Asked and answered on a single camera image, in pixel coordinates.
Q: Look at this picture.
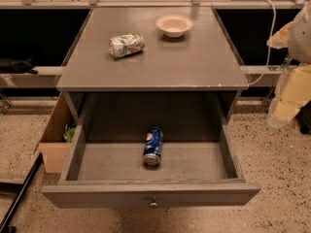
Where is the blue pepsi can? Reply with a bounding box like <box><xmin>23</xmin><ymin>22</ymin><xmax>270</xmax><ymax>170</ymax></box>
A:
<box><xmin>143</xmin><ymin>127</ymin><xmax>163</xmax><ymax>166</ymax></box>

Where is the brown cardboard box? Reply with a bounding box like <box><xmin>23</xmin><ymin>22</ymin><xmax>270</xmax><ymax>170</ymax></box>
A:
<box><xmin>38</xmin><ymin>94</ymin><xmax>74</xmax><ymax>173</ymax></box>

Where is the black object on rail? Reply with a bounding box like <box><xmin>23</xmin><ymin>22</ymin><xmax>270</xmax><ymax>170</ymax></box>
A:
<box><xmin>0</xmin><ymin>58</ymin><xmax>38</xmax><ymax>75</ymax></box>

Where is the black metal stand leg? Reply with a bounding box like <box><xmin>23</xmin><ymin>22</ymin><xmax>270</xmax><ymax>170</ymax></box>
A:
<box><xmin>0</xmin><ymin>154</ymin><xmax>43</xmax><ymax>233</ymax></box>

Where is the green snack bag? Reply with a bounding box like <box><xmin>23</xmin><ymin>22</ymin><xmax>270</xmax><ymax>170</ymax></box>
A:
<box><xmin>63</xmin><ymin>124</ymin><xmax>76</xmax><ymax>143</ymax></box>

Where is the grey open drawer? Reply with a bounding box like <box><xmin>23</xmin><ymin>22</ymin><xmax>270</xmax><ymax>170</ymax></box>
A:
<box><xmin>41</xmin><ymin>92</ymin><xmax>261</xmax><ymax>210</ymax></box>

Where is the metal drawer knob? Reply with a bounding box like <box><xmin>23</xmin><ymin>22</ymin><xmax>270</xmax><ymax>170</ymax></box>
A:
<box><xmin>149</xmin><ymin>197</ymin><xmax>158</xmax><ymax>208</ymax></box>

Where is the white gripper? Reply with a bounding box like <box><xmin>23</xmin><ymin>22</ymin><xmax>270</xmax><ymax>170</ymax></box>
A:
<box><xmin>266</xmin><ymin>1</ymin><xmax>311</xmax><ymax>128</ymax></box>

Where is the white cable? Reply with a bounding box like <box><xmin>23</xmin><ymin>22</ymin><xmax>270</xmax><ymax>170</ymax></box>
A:
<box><xmin>248</xmin><ymin>0</ymin><xmax>277</xmax><ymax>86</ymax></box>

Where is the green and white soda can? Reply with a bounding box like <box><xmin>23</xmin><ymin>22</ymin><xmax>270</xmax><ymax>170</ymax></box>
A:
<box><xmin>109</xmin><ymin>33</ymin><xmax>145</xmax><ymax>58</ymax></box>

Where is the grey wooden cabinet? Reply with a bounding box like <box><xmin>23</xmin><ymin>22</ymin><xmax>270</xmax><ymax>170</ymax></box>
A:
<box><xmin>55</xmin><ymin>6</ymin><xmax>250</xmax><ymax>125</ymax></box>

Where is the white paper bowl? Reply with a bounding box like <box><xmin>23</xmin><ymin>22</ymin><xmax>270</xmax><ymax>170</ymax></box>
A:
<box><xmin>155</xmin><ymin>15</ymin><xmax>193</xmax><ymax>38</ymax></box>

